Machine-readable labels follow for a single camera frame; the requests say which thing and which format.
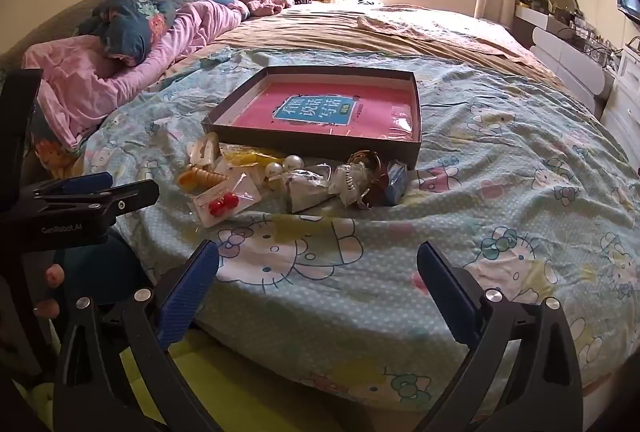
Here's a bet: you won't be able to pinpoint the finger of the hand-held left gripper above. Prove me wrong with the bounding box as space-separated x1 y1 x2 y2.
32 171 115 202
35 179 161 219

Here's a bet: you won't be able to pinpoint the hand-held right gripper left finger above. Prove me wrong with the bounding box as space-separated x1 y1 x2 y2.
52 239 226 432

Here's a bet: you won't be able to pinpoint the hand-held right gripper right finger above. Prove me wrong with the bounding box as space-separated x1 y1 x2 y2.
415 241 586 432

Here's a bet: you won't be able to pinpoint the orange hair claw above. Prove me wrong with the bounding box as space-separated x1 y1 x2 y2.
177 165 226 193

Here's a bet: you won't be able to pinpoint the yellow bracelet packet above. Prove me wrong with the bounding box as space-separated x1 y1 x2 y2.
220 145 286 178

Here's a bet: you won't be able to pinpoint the clear hair claw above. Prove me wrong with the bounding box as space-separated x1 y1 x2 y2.
330 162 373 208

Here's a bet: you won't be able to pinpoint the dark shallow cardboard box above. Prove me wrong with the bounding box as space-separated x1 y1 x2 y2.
202 66 423 170

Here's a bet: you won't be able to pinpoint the person's left hand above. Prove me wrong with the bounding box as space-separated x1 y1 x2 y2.
32 263 66 319

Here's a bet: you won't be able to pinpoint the orange floral cloth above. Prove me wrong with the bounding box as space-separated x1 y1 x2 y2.
30 112 86 178

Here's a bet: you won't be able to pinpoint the dark teal cloth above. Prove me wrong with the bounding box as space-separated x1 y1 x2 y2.
52 232 153 313

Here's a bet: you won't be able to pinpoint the yellow green floor mat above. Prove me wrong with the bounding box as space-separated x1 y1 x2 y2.
30 327 281 432

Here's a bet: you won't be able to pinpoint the cream hair clip packet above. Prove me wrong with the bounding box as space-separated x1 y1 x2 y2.
186 131 223 168

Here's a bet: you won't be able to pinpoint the cartoon cat print blanket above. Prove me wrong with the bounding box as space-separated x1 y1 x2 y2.
30 45 640 413

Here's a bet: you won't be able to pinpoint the red earrings packet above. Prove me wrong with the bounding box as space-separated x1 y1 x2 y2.
192 177 263 229

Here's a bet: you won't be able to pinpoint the pink quilt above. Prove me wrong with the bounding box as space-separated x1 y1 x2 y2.
22 0 251 150

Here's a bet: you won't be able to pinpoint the small blue box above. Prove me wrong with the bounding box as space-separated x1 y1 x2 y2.
385 159 416 205

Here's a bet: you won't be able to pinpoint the pearl earrings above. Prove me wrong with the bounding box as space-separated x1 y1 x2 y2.
264 155 302 180

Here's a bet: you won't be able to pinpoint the blue floral pillow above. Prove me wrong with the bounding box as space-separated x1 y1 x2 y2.
77 0 178 66

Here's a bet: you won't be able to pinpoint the white card packet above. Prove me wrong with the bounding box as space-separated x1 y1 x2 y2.
285 165 333 214

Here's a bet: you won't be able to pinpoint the pink book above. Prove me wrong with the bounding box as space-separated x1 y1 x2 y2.
227 81 416 135

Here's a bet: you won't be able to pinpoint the pink fuzzy garment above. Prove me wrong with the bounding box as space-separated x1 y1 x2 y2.
245 0 296 18

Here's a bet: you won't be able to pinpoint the white drawer dresser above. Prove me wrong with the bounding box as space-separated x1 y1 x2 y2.
600 47 640 168

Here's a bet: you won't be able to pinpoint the tan bedsheet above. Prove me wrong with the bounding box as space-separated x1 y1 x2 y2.
215 2 556 88

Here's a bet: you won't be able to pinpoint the white vanity desk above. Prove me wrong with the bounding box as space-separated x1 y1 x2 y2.
515 5 616 113

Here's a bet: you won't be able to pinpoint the light pink cloth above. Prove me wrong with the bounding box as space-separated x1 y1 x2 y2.
357 10 451 43

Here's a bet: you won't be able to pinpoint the assorted cosmetics clutter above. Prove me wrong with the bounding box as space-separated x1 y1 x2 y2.
520 0 616 58

